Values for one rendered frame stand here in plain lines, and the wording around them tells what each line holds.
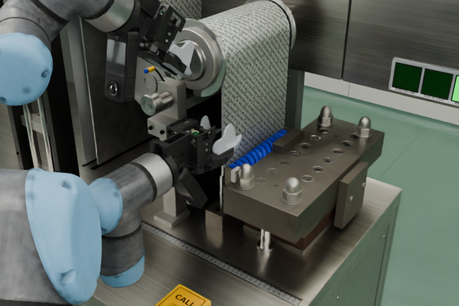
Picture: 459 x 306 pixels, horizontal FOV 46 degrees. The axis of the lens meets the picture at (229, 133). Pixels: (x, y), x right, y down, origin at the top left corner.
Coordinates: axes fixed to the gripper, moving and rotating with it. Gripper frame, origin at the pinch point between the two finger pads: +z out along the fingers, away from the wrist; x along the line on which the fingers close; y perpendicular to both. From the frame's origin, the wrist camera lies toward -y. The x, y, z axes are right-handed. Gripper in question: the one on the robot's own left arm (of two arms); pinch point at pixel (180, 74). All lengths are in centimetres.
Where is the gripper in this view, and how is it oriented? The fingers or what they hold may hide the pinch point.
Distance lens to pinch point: 97.3
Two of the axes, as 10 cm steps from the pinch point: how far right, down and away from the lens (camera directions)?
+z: 4.5, 2.9, 8.5
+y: 3.8, -9.2, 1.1
